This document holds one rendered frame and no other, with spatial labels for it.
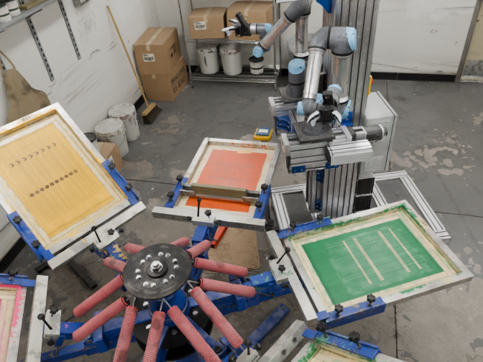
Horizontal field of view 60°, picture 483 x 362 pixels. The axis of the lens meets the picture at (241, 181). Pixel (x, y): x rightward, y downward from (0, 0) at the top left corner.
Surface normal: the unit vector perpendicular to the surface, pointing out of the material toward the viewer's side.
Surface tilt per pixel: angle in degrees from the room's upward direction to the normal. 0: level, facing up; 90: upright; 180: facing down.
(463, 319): 0
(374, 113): 0
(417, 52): 90
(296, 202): 0
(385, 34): 90
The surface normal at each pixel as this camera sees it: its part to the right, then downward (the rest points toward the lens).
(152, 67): -0.17, 0.65
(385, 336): -0.07, -0.77
